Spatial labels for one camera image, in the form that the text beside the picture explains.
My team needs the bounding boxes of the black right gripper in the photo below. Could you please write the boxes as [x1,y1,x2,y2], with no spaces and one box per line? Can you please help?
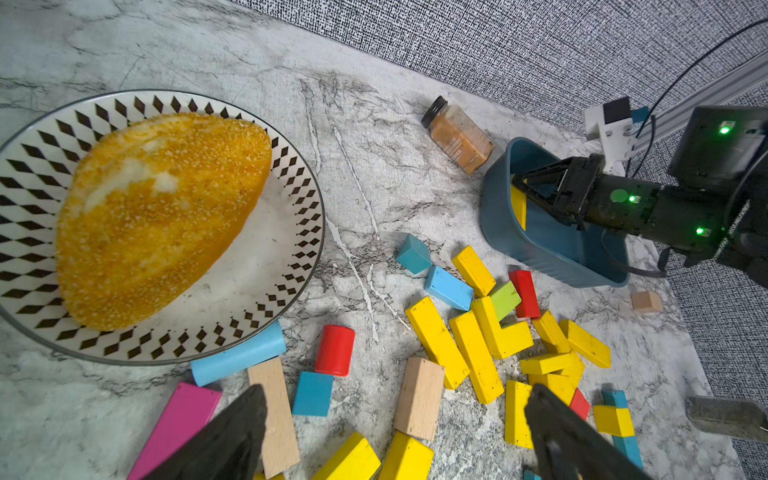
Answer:
[511,154,727,252]

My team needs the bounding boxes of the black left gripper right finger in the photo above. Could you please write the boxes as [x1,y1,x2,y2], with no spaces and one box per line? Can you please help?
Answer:
[524,384,648,480]

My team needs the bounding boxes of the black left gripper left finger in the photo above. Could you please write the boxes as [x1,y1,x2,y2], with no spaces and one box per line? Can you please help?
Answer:
[146,384,268,480]

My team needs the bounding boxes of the teal plastic bin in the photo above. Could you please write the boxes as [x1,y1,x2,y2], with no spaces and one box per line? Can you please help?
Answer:
[480,137,629,288]

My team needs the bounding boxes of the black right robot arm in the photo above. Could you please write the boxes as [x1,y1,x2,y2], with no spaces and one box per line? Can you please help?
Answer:
[512,106,767,286]

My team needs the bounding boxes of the red block lower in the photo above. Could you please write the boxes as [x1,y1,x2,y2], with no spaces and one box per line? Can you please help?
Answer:
[569,388,591,421]

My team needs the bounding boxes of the natural wood long block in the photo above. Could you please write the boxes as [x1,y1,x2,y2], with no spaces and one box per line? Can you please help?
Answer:
[247,357,300,479]

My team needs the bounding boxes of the magenta long block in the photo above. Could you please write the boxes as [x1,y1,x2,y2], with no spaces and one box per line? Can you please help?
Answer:
[127,383,221,480]

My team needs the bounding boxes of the teal long block right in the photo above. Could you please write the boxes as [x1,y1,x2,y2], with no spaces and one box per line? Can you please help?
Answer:
[602,389,643,469]

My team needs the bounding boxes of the teal square block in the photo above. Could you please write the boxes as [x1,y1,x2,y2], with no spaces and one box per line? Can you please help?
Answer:
[292,371,334,417]

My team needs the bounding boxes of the yellow block right end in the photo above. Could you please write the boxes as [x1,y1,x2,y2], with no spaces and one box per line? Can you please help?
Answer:
[559,319,612,369]

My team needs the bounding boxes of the red long block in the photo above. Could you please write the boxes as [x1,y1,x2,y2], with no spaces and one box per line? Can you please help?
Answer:
[509,270,541,319]

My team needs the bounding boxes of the light blue cylinder block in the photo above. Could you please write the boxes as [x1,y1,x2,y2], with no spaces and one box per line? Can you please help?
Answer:
[190,321,287,387]

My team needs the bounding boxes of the long yellow block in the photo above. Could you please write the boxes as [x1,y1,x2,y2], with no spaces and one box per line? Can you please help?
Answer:
[405,296,470,390]
[449,311,504,405]

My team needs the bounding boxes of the spice jar with black cap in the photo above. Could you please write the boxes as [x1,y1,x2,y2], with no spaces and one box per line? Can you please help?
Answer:
[421,96,494,175]

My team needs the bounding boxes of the green block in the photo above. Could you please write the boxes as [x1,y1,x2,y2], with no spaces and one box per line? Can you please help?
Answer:
[490,282,521,320]

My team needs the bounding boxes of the small natural wood cube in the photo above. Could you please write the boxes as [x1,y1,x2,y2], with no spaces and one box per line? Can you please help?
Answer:
[630,291,663,314]

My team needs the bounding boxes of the red cylinder block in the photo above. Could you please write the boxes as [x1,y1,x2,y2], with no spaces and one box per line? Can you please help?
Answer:
[315,325,355,377]

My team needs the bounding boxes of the natural wood block centre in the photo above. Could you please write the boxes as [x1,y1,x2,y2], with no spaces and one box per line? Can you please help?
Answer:
[394,357,445,441]

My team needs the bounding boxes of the patterned white plate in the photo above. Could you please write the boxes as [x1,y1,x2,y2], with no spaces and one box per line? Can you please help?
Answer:
[1,90,325,365]

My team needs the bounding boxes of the light blue flat block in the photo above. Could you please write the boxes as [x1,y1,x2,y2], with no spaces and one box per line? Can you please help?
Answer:
[425,265,474,312]

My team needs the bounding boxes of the teal wedge block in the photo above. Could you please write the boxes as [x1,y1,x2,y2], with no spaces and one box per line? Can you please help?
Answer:
[396,234,432,275]

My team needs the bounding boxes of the orange sesame bread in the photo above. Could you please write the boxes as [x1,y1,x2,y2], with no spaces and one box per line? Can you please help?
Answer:
[55,113,272,331]

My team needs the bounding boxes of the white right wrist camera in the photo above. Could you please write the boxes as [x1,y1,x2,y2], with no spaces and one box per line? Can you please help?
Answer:
[584,97,650,175]

